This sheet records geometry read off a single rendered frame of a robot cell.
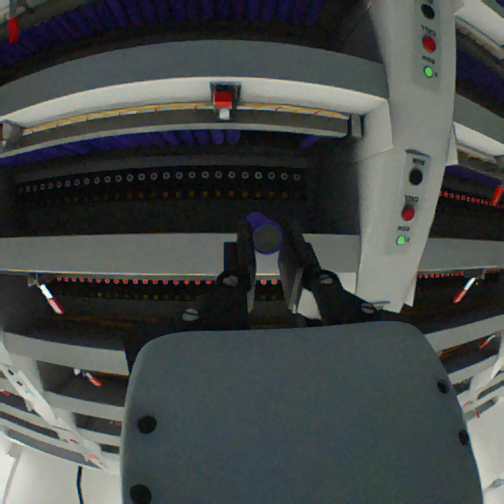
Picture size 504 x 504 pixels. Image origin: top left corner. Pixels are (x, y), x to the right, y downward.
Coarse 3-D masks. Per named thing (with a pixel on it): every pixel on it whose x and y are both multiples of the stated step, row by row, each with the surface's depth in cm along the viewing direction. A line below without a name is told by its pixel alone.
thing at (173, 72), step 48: (144, 48) 18; (192, 48) 18; (240, 48) 19; (288, 48) 19; (0, 96) 16; (48, 96) 17; (96, 96) 19; (144, 96) 21; (192, 96) 22; (240, 96) 23; (288, 96) 23; (336, 96) 21; (384, 96) 20; (336, 144) 30; (384, 144) 22
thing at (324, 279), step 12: (312, 276) 11; (324, 276) 11; (336, 276) 11; (312, 288) 11; (324, 288) 10; (336, 288) 10; (324, 300) 10; (336, 300) 10; (348, 300) 10; (324, 312) 9; (336, 312) 9; (348, 312) 9; (312, 324) 11; (324, 324) 9; (336, 324) 9
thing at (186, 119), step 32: (32, 128) 21; (64, 128) 23; (96, 128) 24; (128, 128) 24; (160, 128) 25; (192, 128) 26; (224, 128) 26; (256, 128) 26; (288, 128) 26; (320, 128) 26
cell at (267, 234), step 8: (248, 216) 19; (256, 216) 16; (264, 216) 16; (256, 224) 14; (264, 224) 14; (272, 224) 14; (256, 232) 14; (264, 232) 13; (272, 232) 13; (280, 232) 14; (256, 240) 14; (264, 240) 14; (272, 240) 14; (280, 240) 14; (256, 248) 14; (264, 248) 14; (272, 248) 14
